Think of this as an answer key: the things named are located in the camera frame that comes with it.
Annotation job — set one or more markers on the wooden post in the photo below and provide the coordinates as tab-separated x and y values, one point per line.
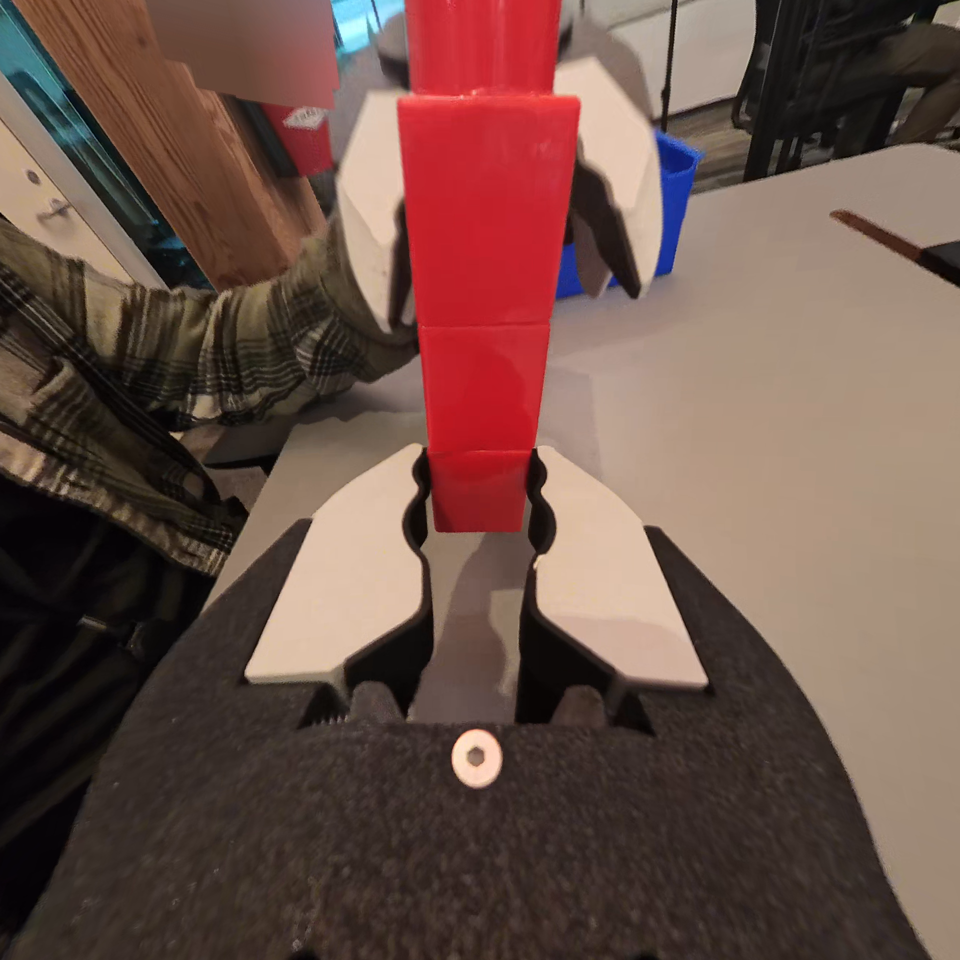
202	172

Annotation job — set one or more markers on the person's left forearm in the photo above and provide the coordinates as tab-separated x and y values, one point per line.
225	345

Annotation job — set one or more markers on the red canister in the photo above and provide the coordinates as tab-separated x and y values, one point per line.
307	150

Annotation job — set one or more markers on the person's body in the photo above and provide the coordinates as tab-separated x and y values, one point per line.
67	675

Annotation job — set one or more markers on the black chair frame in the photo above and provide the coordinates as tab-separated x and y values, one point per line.
780	75

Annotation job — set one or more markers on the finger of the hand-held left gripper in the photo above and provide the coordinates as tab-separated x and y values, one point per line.
364	195
622	150

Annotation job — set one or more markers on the blue plastic bin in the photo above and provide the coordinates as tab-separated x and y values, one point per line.
679	195

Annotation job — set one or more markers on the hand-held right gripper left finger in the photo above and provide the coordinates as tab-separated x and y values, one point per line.
337	592

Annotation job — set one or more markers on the white cabinet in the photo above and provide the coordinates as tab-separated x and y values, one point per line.
30	225

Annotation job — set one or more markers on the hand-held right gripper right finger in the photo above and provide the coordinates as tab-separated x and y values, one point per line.
615	592

